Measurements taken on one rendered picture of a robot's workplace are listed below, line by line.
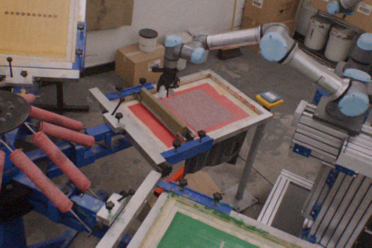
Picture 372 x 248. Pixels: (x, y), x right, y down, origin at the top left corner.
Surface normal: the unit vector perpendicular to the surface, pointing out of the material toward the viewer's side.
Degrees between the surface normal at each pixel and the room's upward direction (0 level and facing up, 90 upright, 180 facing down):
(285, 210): 0
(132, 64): 88
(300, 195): 0
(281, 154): 0
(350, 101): 93
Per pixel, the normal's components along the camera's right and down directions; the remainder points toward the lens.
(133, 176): 0.13, -0.81
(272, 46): -0.44, 0.44
